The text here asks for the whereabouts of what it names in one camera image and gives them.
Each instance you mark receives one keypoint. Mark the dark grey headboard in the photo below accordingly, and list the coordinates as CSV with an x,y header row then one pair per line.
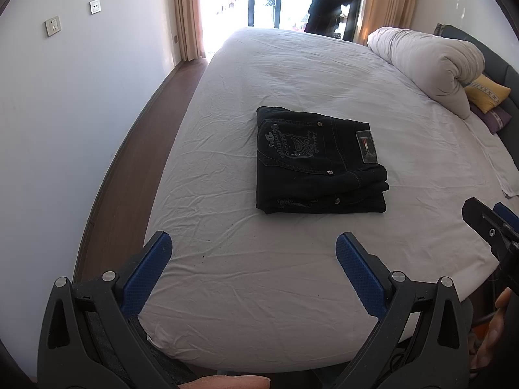
x,y
509,69

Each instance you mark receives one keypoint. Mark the white folded cloth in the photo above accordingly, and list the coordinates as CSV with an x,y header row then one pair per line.
x,y
500,162

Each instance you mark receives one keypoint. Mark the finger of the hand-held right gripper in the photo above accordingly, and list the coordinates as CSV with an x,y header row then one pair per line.
x,y
509,216
482,221

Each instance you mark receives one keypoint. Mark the small white wall socket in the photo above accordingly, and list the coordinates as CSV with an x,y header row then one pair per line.
x,y
95,6

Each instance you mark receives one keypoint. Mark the large white wall socket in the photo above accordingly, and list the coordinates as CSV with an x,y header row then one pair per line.
x,y
52,26

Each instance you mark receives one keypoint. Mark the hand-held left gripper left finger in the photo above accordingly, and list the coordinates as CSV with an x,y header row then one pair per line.
x,y
148,271

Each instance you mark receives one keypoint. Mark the purple pillow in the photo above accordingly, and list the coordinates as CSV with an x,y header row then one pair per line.
x,y
498,119

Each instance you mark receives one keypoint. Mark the beige curtain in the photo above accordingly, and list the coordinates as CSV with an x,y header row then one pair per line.
x,y
385,0
188,12

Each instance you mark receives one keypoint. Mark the person's right hand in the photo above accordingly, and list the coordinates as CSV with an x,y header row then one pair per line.
x,y
492,340

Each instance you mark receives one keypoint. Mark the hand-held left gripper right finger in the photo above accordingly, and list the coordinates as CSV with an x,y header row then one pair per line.
x,y
361,279

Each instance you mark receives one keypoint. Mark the rolled white duvet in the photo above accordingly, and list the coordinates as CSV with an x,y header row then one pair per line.
x,y
425,60

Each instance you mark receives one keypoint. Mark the black pants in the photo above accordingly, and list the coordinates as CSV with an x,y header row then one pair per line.
x,y
308,170

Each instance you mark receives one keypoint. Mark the yellow pillow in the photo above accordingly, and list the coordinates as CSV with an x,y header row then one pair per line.
x,y
486,93

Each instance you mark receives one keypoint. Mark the black hanging garment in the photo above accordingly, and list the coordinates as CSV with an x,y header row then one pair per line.
x,y
326,8

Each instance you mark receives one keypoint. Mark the person's left hand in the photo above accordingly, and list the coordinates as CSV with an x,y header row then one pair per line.
x,y
227,383

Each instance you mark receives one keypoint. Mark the bed with white sheet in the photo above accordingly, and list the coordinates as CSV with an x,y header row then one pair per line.
x,y
284,271

